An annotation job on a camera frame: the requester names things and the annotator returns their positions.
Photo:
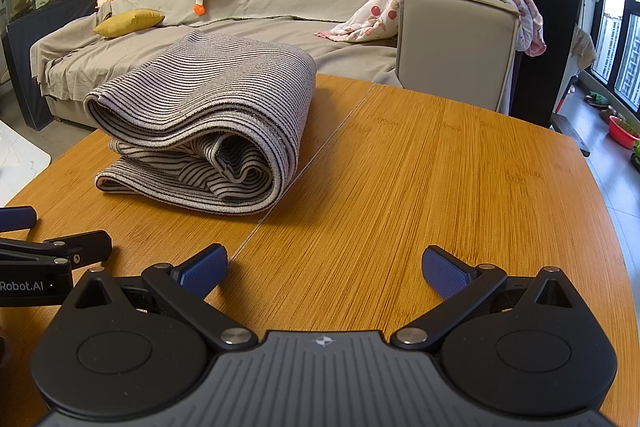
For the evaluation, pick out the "green slipper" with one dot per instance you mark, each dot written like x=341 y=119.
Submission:
x=597 y=98

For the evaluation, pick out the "grey sofa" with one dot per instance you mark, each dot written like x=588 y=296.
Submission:
x=300 y=37

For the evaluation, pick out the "striped knit sweater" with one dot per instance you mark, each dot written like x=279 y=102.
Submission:
x=200 y=82

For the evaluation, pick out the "green potted plant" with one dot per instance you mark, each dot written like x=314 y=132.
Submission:
x=636 y=154

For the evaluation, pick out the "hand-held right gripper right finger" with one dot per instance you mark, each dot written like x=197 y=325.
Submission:
x=442 y=272

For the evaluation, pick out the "black framed window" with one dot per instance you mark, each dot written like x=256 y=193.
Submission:
x=620 y=42

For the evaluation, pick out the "red basin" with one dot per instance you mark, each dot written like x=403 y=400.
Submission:
x=625 y=134

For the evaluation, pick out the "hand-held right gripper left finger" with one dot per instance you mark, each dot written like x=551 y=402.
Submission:
x=202 y=269

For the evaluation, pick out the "small yellow pillow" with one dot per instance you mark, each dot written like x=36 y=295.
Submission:
x=130 y=23

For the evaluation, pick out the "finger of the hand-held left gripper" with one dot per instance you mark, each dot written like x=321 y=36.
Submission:
x=80 y=247
x=15 y=218

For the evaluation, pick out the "black cabinet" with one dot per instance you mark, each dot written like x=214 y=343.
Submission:
x=25 y=72

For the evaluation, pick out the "beige hanging cloth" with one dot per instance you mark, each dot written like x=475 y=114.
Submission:
x=582 y=49

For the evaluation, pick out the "dark low stool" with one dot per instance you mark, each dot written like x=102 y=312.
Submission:
x=567 y=129

